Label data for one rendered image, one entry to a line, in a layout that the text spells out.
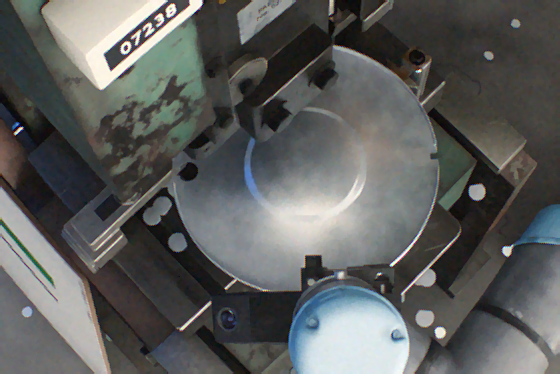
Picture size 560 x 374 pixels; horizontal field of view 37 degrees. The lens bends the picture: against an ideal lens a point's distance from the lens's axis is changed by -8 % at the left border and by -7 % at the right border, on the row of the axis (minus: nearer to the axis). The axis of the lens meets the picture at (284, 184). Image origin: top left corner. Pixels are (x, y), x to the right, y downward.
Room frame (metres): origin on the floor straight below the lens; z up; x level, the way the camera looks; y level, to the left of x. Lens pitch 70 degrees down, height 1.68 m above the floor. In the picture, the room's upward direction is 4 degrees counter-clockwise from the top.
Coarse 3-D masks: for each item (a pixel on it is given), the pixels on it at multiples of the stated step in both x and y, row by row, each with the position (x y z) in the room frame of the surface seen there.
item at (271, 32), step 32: (224, 0) 0.34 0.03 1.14; (256, 0) 0.36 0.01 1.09; (288, 0) 0.39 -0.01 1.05; (320, 0) 0.41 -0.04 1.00; (224, 32) 0.34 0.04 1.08; (256, 32) 0.36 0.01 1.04; (288, 32) 0.39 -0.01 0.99; (320, 32) 0.40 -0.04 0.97; (256, 64) 0.35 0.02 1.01; (288, 64) 0.36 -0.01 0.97; (320, 64) 0.37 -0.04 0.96; (256, 96) 0.33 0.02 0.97; (288, 96) 0.34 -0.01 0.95; (256, 128) 0.32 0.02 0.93
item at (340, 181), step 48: (336, 48) 0.48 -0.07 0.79; (336, 96) 0.42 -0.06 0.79; (384, 96) 0.41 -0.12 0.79; (240, 144) 0.37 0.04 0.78; (288, 144) 0.36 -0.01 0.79; (336, 144) 0.36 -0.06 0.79; (384, 144) 0.36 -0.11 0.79; (432, 144) 0.35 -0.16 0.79; (192, 192) 0.32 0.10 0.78; (240, 192) 0.31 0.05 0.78; (288, 192) 0.31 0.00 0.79; (336, 192) 0.30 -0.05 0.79; (384, 192) 0.30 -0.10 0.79; (432, 192) 0.30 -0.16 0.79; (240, 240) 0.26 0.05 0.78; (288, 240) 0.26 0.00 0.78; (336, 240) 0.25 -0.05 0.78; (384, 240) 0.25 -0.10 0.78; (288, 288) 0.21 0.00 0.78
